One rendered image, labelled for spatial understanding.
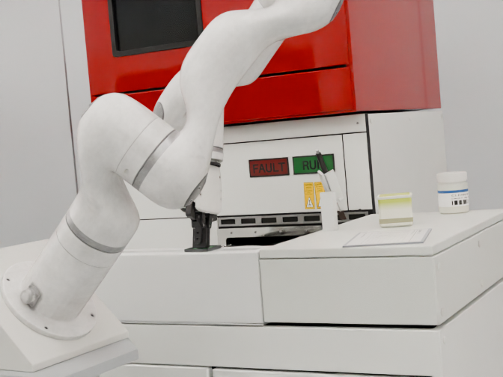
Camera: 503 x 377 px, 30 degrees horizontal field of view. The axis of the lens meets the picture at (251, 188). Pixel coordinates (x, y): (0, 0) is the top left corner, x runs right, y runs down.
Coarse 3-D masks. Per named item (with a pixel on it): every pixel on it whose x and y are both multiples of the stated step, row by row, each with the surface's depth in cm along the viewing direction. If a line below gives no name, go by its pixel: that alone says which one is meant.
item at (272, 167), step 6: (252, 162) 248; (258, 162) 247; (264, 162) 246; (270, 162) 245; (276, 162) 244; (282, 162) 243; (252, 168) 248; (258, 168) 247; (264, 168) 246; (270, 168) 245; (276, 168) 244; (282, 168) 244; (252, 174) 248; (258, 174) 247; (264, 174) 246; (270, 174) 245
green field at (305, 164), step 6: (312, 156) 239; (324, 156) 238; (330, 156) 237; (294, 162) 242; (300, 162) 241; (306, 162) 240; (312, 162) 239; (318, 162) 239; (330, 162) 237; (294, 168) 242; (300, 168) 241; (306, 168) 240; (312, 168) 240; (318, 168) 239; (330, 168) 237
